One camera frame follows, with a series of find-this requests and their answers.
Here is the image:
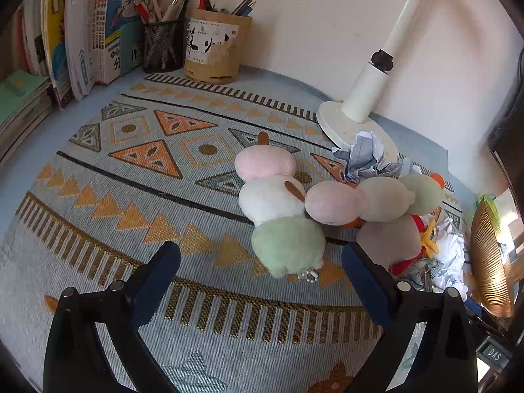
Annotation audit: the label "paper ball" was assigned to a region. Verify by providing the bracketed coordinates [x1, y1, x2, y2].
[430, 217, 468, 302]

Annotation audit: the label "white chicken plush toy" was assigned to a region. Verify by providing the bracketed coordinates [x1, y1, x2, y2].
[356, 215, 440, 276]

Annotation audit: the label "three-ball dango plush faces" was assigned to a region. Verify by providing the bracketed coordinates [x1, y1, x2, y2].
[305, 174, 444, 226]

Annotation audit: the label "three-ball dango plush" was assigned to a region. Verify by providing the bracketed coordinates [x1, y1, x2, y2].
[234, 131, 326, 279]

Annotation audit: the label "gold ribbed bowl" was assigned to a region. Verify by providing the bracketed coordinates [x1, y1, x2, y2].
[470, 203, 513, 318]

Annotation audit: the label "green tissue pack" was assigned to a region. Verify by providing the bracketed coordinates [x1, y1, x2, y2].
[476, 194, 501, 223]

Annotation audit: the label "small orange tangerine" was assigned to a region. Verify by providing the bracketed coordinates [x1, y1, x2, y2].
[431, 173, 445, 189]

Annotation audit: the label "large orange tangerine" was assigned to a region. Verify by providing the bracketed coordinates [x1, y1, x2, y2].
[344, 217, 365, 229]

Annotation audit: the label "crumpled paper near lamp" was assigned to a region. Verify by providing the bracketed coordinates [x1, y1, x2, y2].
[331, 131, 420, 185]

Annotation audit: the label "patterned woven table mat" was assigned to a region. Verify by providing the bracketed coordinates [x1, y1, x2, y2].
[1, 70, 382, 392]

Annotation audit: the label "white desk lamp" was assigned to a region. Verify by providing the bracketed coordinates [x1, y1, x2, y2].
[317, 0, 412, 162]

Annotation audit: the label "green book stack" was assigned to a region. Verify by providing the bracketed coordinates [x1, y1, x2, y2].
[0, 70, 53, 167]

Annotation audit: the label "black mesh pen holder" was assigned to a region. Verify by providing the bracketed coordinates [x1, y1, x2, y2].
[143, 19, 186, 74]

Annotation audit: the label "brown paper pen holder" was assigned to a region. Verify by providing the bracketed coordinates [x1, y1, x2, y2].
[183, 9, 252, 84]

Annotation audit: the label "yellow cover book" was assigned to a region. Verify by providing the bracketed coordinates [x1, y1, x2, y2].
[41, 0, 73, 110]

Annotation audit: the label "black wall television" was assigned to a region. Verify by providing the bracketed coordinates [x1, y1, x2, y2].
[488, 51, 524, 215]

